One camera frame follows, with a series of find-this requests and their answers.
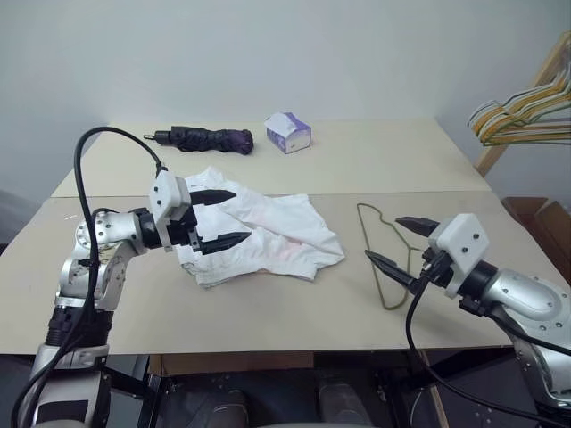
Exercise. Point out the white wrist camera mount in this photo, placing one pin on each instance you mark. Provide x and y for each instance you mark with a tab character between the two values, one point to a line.
167	194
464	245

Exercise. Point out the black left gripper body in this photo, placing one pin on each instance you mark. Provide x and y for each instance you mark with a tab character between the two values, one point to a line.
183	232

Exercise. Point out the white garment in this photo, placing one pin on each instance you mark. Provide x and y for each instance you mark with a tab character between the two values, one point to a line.
276	232

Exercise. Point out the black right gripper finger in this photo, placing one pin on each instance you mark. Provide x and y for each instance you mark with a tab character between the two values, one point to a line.
392	267
417	225

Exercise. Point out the brown cardboard box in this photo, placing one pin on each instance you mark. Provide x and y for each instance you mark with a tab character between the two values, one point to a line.
544	223

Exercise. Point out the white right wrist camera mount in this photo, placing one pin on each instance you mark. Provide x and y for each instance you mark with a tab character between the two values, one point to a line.
464	245

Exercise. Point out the black table frame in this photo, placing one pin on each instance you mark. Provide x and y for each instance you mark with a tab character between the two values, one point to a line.
149	397

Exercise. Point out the bunch of hanging hangers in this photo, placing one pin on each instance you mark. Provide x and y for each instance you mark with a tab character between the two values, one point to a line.
488	132

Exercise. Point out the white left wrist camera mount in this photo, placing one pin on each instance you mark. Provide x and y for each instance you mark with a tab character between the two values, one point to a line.
167	194

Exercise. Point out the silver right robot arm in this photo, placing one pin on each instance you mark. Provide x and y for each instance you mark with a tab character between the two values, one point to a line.
526	294

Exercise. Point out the purple white tissue box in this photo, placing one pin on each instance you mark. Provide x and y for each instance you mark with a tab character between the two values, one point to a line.
290	134

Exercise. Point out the folded dark purple umbrella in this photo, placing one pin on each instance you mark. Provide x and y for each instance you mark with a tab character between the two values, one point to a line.
214	140

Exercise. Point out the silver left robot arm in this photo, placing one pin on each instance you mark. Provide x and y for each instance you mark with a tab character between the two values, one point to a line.
109	227

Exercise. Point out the wooden clothes rack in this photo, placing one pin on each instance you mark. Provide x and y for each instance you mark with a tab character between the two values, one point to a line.
495	151

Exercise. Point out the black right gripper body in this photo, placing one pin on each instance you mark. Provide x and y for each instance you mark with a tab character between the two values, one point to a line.
435	267

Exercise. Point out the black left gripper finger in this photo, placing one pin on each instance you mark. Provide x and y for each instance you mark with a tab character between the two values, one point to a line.
225	243
214	197

